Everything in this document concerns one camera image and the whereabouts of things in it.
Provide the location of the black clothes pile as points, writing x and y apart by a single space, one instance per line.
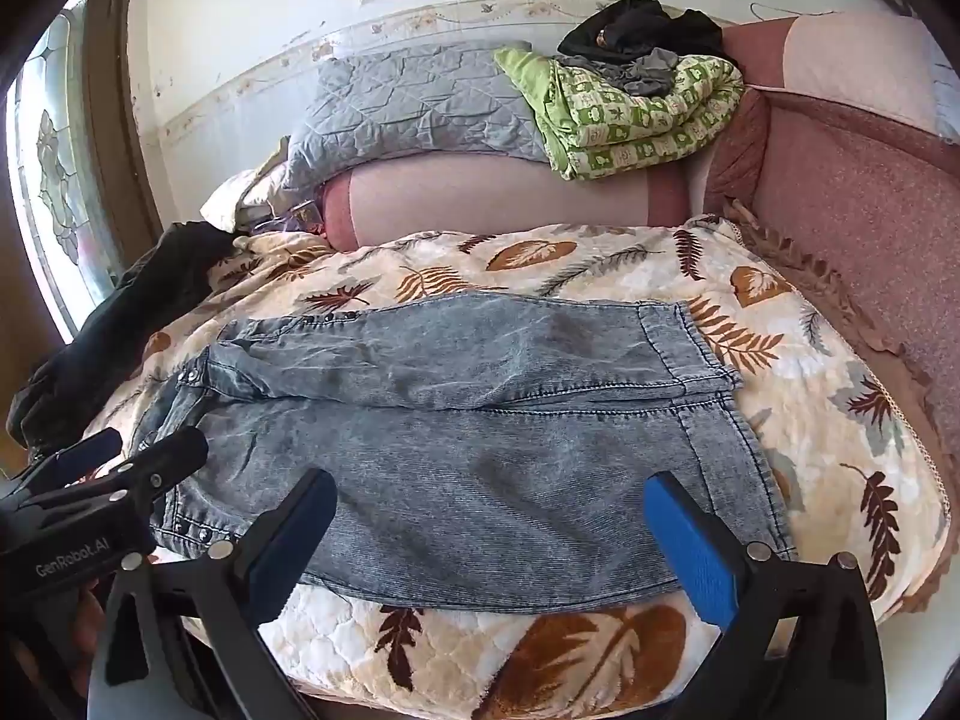
637 30

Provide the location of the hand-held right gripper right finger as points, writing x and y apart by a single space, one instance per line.
694 547

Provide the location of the pale lilac cloth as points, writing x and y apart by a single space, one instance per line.
943 82

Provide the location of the leaf print fleece blanket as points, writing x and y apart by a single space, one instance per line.
825 420

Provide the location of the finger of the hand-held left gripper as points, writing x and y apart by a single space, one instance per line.
169 461
79 454

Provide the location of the stained glass door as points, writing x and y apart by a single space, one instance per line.
52 165

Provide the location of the grey washed denim pants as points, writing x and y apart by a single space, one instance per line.
487 450

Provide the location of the green patterned blanket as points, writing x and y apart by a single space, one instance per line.
637 127

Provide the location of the black garment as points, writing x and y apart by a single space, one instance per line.
150 292

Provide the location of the pink sofa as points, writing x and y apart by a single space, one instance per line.
862 187

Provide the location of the person's left hand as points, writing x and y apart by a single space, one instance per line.
88 619

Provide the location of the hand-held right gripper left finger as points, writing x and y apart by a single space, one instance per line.
289 547

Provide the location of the grey quilted pillow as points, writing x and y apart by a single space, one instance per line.
412 105

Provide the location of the grey crumpled cloth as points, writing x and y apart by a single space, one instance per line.
646 75

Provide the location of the purple packet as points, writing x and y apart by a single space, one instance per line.
296 217

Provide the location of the cream crumpled cloth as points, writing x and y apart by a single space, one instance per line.
240 199

